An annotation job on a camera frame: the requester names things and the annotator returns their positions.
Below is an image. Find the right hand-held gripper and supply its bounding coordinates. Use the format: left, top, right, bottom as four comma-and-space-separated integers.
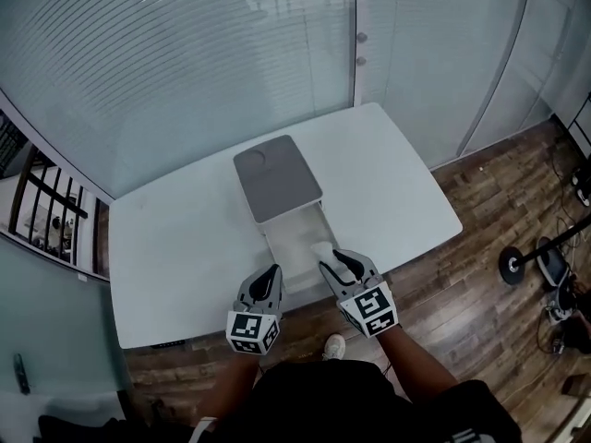
317, 248, 400, 340

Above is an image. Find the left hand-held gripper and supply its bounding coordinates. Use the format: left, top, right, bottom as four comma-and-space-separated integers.
224, 263, 284, 356

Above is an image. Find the small white item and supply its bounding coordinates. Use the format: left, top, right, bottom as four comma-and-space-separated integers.
310, 242, 334, 268

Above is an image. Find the white box with grey lid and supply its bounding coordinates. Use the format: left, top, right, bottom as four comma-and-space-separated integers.
232, 134, 339, 295

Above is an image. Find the person's left forearm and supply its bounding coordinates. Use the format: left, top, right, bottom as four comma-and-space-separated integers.
226, 350, 265, 394

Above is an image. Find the person's right forearm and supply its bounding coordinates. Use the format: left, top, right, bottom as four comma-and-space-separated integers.
374, 324, 461, 408

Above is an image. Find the small brown floor box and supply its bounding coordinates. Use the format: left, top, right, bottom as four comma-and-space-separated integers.
563, 373, 585, 397

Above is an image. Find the person's white shoe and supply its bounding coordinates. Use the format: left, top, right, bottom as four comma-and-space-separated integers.
320, 333, 347, 363

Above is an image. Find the person's black clothing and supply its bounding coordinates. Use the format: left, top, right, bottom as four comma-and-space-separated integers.
184, 359, 524, 443

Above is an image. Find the black stand with round base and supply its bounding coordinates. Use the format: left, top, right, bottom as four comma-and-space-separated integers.
498, 213, 591, 287

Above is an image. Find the black bag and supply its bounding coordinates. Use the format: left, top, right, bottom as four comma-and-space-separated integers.
36, 413, 127, 443

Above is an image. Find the black metal railing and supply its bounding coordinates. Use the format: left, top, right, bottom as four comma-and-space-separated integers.
0, 108, 90, 267

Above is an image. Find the black floor cable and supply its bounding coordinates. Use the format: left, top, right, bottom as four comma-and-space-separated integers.
549, 138, 584, 248

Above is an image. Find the black door handle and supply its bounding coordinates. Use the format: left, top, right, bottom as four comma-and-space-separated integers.
12, 353, 32, 396

